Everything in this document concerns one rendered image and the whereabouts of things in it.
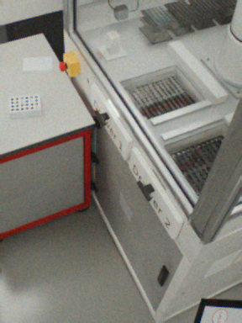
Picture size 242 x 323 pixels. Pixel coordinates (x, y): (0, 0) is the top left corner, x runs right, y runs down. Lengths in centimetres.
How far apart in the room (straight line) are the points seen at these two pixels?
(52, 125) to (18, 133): 13
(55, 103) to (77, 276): 88
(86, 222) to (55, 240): 19
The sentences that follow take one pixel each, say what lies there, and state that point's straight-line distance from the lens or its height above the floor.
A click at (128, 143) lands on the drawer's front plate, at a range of 131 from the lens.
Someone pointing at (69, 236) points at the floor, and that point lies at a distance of 215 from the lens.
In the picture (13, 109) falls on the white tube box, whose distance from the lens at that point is 159.
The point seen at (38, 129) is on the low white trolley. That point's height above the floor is 76.
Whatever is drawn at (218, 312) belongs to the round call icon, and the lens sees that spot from 102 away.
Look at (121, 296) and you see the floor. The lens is 204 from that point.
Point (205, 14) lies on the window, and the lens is 83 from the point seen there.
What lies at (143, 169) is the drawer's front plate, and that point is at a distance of 126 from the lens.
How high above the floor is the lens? 195
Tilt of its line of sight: 50 degrees down
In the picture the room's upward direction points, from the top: straight up
